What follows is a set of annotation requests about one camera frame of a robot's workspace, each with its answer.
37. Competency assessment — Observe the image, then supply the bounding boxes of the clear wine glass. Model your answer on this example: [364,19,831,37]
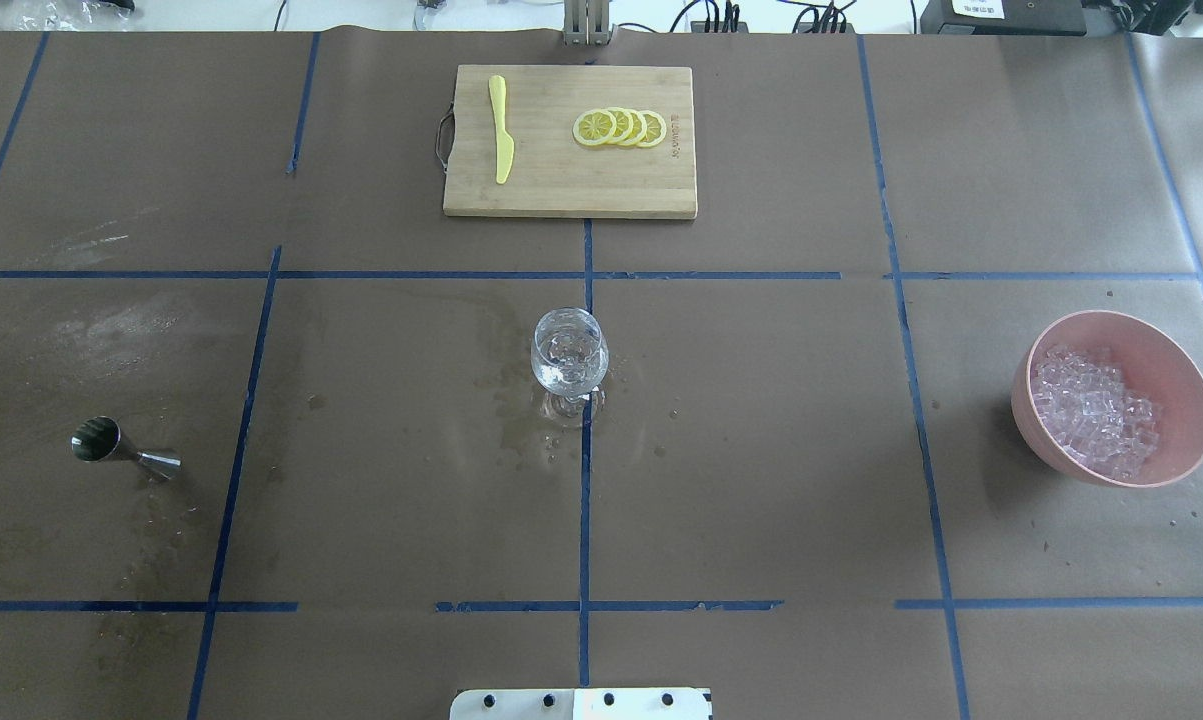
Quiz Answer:
[531,307,610,428]

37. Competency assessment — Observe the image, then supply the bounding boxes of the clear ice cubes pile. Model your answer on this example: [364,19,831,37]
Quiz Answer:
[1029,345,1165,480]

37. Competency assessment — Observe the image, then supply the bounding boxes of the bamboo cutting board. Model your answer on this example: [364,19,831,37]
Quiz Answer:
[444,64,700,222]

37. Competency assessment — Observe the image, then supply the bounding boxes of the pink bowl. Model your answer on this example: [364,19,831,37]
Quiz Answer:
[1011,309,1203,489]

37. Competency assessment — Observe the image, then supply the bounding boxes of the steel jigger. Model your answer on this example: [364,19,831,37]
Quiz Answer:
[69,416,182,480]

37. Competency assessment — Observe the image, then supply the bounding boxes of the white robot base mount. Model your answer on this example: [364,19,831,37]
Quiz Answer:
[449,688,715,719]

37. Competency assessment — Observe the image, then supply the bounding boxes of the aluminium frame post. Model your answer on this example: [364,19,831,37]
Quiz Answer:
[563,0,614,47]

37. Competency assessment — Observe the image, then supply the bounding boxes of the yellow plastic knife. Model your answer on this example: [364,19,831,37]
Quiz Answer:
[488,75,517,184]

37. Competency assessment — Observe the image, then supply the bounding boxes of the black box device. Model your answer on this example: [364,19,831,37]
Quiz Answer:
[918,1,1088,37]

